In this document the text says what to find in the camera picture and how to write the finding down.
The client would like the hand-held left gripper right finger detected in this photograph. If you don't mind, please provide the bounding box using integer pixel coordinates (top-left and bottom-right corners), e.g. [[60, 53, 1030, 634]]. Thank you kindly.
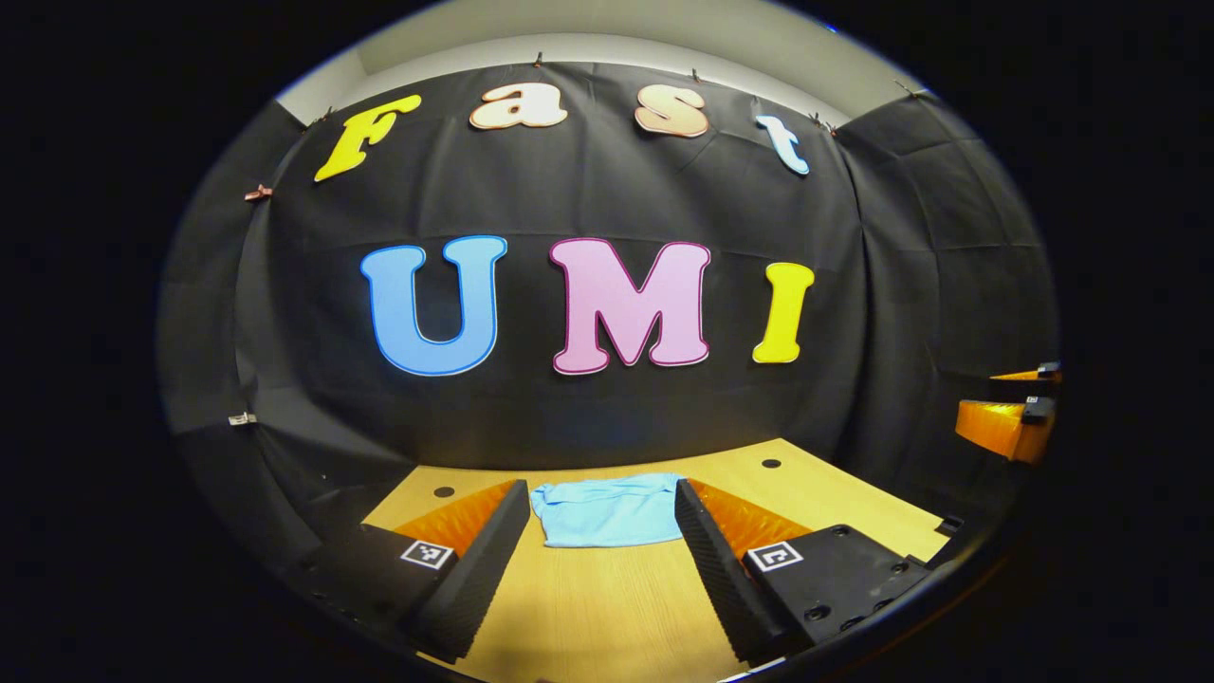
[[673, 478, 949, 667]]

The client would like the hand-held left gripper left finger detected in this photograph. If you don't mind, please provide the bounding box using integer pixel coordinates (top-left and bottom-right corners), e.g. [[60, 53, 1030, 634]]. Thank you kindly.
[[303, 479, 532, 665]]

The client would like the light blue T-shirt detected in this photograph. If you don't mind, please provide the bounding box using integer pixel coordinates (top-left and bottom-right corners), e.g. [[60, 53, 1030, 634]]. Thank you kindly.
[[529, 472, 686, 549]]

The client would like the black backdrop cloth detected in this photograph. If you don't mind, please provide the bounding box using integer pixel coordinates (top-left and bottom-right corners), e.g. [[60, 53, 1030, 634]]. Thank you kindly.
[[156, 62, 1061, 570]]

